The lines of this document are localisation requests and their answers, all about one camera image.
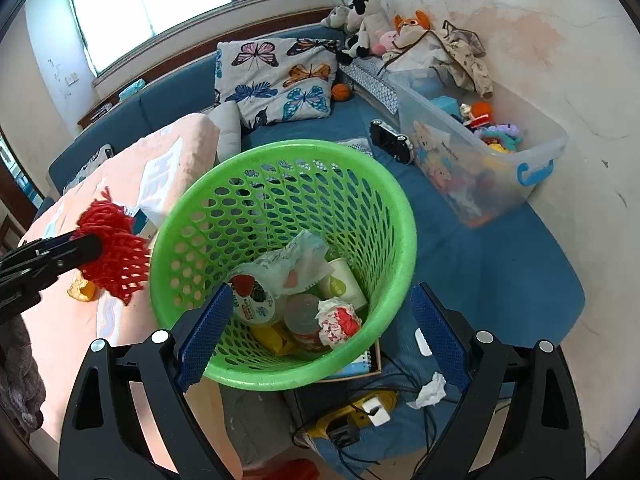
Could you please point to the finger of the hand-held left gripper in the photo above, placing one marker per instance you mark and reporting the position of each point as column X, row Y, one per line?
column 17, row 300
column 75, row 252

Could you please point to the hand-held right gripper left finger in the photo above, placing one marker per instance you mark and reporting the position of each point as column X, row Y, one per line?
column 207, row 332

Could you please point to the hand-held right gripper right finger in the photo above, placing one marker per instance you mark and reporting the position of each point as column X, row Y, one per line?
column 440, row 340

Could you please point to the red foam net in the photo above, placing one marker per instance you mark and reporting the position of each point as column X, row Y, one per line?
column 115, row 255

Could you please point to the green plastic basket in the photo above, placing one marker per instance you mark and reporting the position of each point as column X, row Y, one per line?
column 300, row 175

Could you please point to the yellow scrap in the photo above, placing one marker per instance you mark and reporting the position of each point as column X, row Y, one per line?
column 82, row 290

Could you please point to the crumpled white tissue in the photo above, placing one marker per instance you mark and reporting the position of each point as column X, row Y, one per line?
column 430, row 392

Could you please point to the yogurt cup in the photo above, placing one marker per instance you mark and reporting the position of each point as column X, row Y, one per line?
column 252, row 295

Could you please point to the yellow wrapper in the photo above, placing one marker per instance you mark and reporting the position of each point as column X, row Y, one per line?
column 272, row 337

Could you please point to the blue and white box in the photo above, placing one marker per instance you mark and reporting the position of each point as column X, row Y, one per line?
column 141, row 221

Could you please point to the dark grey cloth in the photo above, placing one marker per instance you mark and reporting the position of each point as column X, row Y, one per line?
column 20, row 375

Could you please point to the spiral notebook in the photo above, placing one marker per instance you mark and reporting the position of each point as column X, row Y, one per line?
column 357, row 366

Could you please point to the white patterned pouch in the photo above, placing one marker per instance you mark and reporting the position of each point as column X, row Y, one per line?
column 95, row 162

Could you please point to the wooden shelf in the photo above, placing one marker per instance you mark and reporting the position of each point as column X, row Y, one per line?
column 15, row 180

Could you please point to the white charger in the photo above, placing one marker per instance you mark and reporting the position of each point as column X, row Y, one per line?
column 376, row 410

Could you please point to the crumpled red white wrapper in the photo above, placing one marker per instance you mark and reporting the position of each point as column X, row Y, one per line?
column 337, row 322

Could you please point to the grey cushion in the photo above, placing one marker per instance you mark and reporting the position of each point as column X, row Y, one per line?
column 260, row 425

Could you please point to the white paper cup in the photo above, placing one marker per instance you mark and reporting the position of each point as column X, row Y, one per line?
column 340, row 285

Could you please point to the white plastic wrapper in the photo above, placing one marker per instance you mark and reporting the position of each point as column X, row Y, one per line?
column 300, row 260

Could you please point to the yellow power strip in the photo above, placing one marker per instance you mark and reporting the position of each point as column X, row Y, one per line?
column 340, row 412

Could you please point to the peach blanket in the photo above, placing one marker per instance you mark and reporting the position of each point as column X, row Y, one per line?
column 165, row 140

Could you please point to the clear plastic storage box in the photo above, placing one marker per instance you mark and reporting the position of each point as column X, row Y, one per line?
column 450, row 160

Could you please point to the grey pillow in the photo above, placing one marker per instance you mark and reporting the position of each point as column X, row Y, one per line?
column 227, row 130

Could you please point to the black handheld game console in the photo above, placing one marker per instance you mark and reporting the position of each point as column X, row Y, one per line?
column 392, row 140

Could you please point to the folded white patterned cloth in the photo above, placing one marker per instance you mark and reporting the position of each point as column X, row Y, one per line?
column 357, row 146

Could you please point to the pile of colourful toys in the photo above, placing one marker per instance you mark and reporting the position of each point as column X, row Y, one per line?
column 492, row 132

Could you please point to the butterfly print pillow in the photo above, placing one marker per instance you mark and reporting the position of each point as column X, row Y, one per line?
column 270, row 85

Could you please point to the window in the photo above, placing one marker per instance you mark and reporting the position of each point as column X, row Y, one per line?
column 165, row 5

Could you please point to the small orange basketball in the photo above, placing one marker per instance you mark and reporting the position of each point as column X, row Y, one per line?
column 341, row 92

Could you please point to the beige patterned cloth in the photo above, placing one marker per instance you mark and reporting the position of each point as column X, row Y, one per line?
column 470, row 60

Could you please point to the white cloth bundle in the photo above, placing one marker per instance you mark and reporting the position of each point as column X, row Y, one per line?
column 420, row 55

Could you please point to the pink plush toy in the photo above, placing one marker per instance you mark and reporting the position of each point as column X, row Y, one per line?
column 385, row 42

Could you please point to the orange fox plush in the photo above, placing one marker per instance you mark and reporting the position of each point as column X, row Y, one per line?
column 410, row 22

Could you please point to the black and white cow plush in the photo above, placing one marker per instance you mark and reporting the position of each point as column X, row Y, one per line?
column 367, row 25

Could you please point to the grey plush toy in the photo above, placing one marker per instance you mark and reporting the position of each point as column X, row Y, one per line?
column 335, row 17

